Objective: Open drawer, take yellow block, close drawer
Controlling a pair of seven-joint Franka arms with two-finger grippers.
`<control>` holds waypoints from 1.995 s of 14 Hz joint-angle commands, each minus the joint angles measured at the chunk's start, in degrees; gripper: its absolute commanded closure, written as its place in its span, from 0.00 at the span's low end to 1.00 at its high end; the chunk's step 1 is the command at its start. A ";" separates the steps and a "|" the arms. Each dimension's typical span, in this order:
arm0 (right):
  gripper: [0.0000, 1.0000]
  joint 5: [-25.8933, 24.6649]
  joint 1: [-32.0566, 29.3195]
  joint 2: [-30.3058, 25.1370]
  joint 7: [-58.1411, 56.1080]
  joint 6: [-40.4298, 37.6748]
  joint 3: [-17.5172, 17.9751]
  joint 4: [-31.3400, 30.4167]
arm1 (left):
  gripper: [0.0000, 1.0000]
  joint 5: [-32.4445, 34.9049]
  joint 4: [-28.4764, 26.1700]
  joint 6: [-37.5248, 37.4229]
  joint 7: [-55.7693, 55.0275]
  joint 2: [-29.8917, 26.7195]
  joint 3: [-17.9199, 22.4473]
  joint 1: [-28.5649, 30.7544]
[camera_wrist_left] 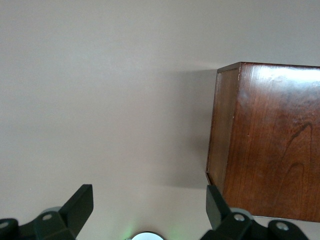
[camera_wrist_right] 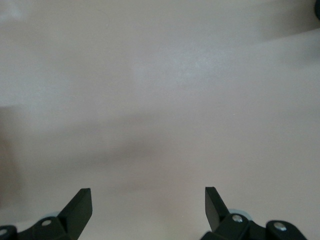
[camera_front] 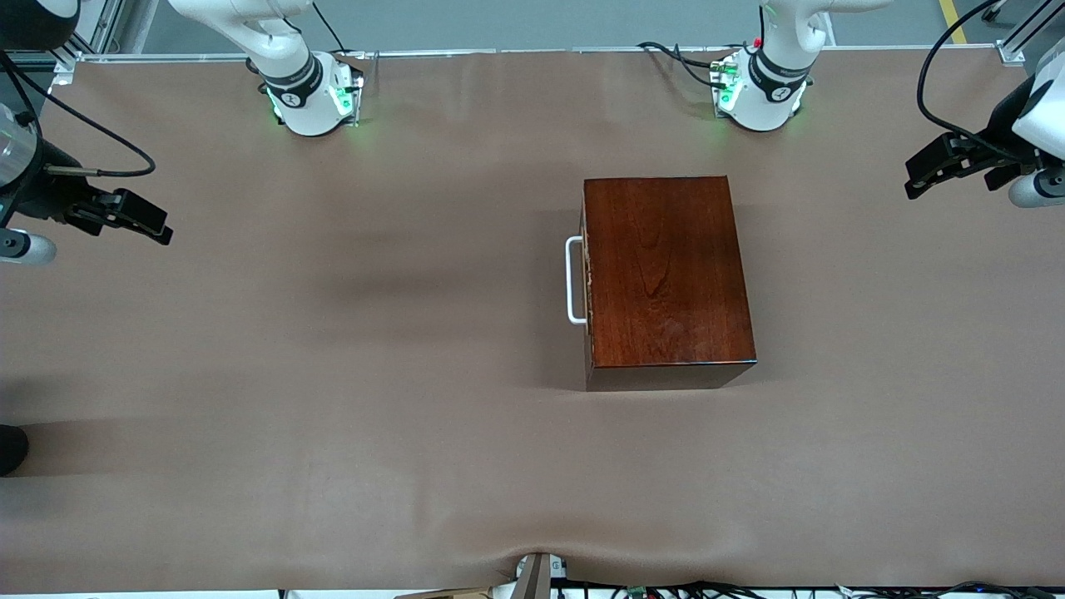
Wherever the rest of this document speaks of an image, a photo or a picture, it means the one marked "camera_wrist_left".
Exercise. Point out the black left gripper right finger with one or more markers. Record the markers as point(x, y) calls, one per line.
point(217, 210)

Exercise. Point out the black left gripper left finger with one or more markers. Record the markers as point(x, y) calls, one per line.
point(77, 205)

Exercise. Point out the dark brown wooden cabinet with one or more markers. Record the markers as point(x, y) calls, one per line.
point(275, 137)

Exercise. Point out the brown table cover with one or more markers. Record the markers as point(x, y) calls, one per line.
point(100, 100)

